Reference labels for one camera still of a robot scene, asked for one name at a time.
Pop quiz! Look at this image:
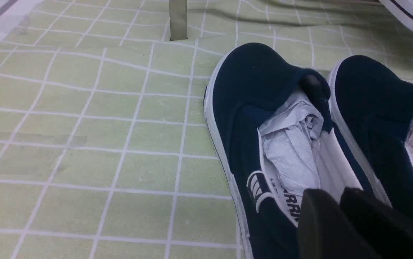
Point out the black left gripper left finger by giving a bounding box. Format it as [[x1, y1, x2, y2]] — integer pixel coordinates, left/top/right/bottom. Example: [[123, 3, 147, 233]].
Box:
[[297, 189, 381, 259]]

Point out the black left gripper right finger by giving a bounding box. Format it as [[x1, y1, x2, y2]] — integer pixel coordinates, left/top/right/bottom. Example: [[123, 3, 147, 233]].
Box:
[[340, 187, 413, 259]]

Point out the metal shoe rack leg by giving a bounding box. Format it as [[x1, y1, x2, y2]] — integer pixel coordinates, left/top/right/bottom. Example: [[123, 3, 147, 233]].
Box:
[[169, 0, 188, 41]]

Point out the white crumpled stuffing paper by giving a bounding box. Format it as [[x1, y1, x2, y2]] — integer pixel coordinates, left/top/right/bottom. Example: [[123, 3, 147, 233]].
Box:
[[259, 88, 324, 196]]

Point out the green grid pattern tablecloth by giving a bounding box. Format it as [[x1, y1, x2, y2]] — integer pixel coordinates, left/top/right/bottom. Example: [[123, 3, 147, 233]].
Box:
[[0, 0, 413, 259]]

